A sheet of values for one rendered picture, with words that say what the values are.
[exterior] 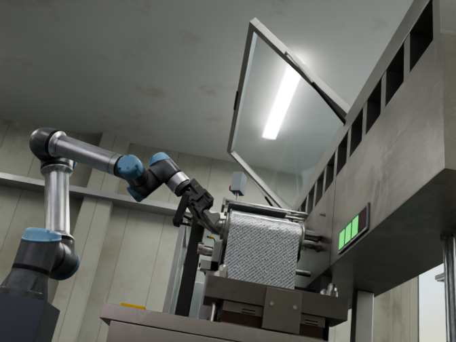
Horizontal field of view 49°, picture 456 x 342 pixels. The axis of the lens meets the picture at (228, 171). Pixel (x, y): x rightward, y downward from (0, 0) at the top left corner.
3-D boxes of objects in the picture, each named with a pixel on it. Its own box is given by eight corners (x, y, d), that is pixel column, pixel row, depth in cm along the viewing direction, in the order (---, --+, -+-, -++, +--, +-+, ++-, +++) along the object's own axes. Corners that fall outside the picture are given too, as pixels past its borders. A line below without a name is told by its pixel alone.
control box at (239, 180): (231, 196, 241) (235, 177, 246) (244, 196, 239) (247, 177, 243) (226, 190, 236) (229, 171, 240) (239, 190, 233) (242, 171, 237)
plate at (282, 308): (260, 328, 134) (266, 288, 139) (297, 334, 135) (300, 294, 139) (262, 327, 132) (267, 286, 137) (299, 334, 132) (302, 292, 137)
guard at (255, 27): (220, 157, 285) (229, 149, 287) (286, 228, 271) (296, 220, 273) (240, 23, 181) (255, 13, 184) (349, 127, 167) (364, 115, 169)
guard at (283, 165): (231, 151, 282) (231, 150, 282) (292, 216, 269) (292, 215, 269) (255, 28, 186) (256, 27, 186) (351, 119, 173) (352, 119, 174)
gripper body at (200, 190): (216, 199, 174) (193, 175, 177) (197, 214, 171) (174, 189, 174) (214, 207, 181) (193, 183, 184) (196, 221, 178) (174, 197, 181)
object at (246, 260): (218, 292, 157) (227, 236, 165) (292, 305, 158) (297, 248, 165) (218, 292, 157) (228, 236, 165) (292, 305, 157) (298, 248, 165)
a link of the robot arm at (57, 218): (28, 275, 163) (32, 134, 187) (50, 286, 176) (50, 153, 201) (64, 269, 162) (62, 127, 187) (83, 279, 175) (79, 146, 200)
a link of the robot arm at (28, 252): (4, 261, 153) (18, 220, 158) (26, 272, 165) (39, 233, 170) (39, 266, 151) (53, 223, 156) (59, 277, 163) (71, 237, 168)
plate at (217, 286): (202, 305, 151) (205, 285, 154) (332, 327, 152) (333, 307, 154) (204, 295, 137) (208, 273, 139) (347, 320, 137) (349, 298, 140)
